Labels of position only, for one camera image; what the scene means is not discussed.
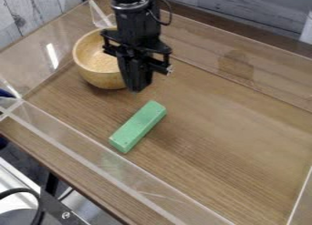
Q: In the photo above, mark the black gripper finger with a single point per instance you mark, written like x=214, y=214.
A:
x=140, y=75
x=123, y=67

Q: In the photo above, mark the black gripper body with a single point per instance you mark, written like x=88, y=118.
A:
x=135, y=38

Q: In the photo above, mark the green rectangular block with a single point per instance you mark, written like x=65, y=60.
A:
x=137, y=126

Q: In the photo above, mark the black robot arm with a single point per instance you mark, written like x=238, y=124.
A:
x=133, y=42

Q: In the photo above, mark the brown wooden bowl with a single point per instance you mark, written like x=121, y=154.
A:
x=96, y=67

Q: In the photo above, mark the black table leg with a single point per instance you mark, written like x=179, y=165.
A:
x=52, y=184

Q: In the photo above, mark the clear acrylic tray enclosure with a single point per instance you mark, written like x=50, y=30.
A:
x=224, y=161

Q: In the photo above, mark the black metal bracket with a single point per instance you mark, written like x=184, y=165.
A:
x=56, y=213

